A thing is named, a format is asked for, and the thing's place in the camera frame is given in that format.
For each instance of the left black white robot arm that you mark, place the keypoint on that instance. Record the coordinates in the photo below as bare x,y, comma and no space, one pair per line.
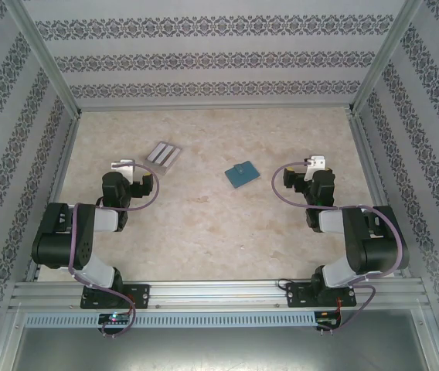
103,220

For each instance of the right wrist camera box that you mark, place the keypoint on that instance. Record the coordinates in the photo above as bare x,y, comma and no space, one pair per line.
316,164

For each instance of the grey metal sheet panel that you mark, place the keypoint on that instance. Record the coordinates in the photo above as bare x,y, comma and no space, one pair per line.
219,351

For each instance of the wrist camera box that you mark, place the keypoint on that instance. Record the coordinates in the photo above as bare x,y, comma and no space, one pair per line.
126,168
316,164

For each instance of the aluminium frame post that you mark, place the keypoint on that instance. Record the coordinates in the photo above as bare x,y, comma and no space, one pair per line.
41,54
385,54

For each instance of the blue card holder wallet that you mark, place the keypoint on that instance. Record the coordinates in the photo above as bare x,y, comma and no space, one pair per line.
242,174

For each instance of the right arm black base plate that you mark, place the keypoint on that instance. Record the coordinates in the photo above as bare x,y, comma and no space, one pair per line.
297,295

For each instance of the aluminium table side rail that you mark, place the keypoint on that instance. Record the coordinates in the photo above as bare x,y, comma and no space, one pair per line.
370,162
63,162

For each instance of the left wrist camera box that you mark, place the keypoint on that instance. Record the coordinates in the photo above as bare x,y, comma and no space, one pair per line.
126,168

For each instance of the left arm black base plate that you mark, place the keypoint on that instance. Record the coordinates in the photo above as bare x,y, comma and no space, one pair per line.
142,295

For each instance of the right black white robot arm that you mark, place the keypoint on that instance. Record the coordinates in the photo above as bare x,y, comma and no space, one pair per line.
331,220

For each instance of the aluminium mounting rail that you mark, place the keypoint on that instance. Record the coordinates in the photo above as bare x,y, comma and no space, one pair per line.
219,293

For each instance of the white plastic card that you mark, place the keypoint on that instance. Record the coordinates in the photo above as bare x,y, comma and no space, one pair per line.
172,157
157,151
165,154

